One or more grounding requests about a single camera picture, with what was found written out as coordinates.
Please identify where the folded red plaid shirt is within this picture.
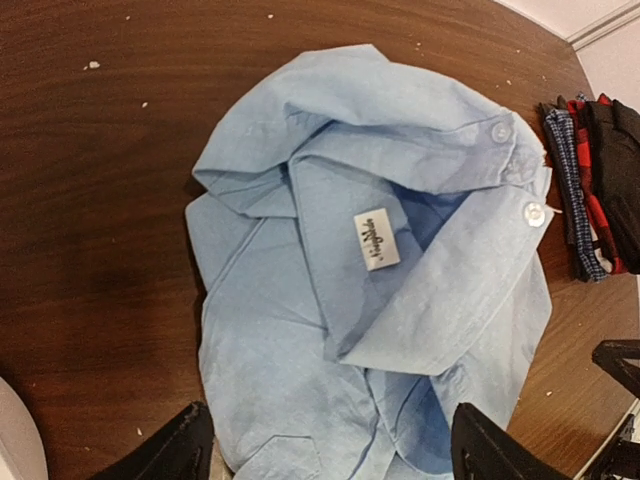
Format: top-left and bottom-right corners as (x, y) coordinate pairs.
(568, 93), (631, 274)

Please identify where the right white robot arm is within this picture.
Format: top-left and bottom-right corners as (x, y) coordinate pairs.
(576, 340), (639, 479)

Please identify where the white plastic tub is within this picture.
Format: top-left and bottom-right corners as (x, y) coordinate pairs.
(1, 379), (49, 480)

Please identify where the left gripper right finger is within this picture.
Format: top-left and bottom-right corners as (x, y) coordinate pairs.
(451, 403), (567, 480)

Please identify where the folded blue checked shirt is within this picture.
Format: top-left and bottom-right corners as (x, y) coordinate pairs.
(538, 103), (611, 282)

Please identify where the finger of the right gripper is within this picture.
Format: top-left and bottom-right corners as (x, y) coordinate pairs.
(592, 339), (639, 395)

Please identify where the folded black shirt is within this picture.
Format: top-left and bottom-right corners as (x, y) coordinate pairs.
(591, 100), (639, 275)

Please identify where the light blue long sleeve shirt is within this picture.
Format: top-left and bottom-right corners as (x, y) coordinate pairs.
(186, 45), (554, 479)

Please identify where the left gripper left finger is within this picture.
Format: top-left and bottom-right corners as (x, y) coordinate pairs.
(91, 401), (214, 480)

